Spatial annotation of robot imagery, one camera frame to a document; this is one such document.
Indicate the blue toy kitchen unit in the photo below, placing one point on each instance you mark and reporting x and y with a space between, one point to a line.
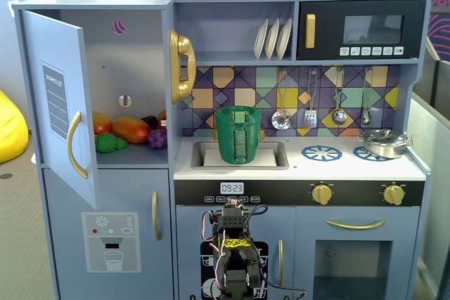
123 191

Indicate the steel pot lid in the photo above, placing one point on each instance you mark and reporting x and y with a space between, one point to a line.
381 136

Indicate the gold toy telephone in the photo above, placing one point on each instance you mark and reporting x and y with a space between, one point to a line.
184 45

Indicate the steel ladle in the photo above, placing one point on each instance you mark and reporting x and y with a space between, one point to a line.
339 116

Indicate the steel toy pot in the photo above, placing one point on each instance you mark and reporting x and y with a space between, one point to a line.
385 150

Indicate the purple toy grapes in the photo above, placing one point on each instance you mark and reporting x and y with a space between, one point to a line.
157 138

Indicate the green plastic container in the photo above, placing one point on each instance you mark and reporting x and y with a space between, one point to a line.
225 145

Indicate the yellow beanbag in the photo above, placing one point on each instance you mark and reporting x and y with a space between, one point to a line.
12 131

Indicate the round floor outlet cover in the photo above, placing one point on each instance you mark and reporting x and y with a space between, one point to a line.
5 175

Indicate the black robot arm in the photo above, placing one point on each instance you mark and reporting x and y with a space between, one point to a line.
232 222

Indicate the white toy plate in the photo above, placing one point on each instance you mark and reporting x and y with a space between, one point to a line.
272 38
261 40
284 38

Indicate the blue fridge door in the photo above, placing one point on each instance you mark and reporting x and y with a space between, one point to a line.
33 50

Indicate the small red toy item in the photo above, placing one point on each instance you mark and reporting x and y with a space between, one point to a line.
162 125

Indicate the grey toy sink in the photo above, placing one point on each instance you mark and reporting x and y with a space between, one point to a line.
198 156

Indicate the gold stove knob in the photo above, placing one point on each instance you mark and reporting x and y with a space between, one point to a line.
393 194
322 194

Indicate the steel slotted spatula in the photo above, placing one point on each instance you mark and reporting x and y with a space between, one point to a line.
310 119

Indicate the grey desk divider panel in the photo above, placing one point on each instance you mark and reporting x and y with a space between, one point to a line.
434 173

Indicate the dark toy blackberries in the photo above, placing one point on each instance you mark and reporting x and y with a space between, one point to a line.
150 121

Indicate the red orange toy apple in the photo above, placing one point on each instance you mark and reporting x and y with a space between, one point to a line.
102 124

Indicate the small green toy fruit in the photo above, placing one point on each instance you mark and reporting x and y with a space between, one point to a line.
122 144

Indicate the orange red toy mango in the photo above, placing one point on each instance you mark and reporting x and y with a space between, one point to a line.
131 130

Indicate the steel skimmer spoon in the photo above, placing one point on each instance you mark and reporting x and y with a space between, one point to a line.
281 119

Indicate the green toy lettuce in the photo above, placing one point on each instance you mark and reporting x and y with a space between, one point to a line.
105 143

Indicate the black toy microwave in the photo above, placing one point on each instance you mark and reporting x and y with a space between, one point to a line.
327 8

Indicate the orange toy fruit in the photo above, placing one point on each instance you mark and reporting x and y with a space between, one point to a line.
162 116

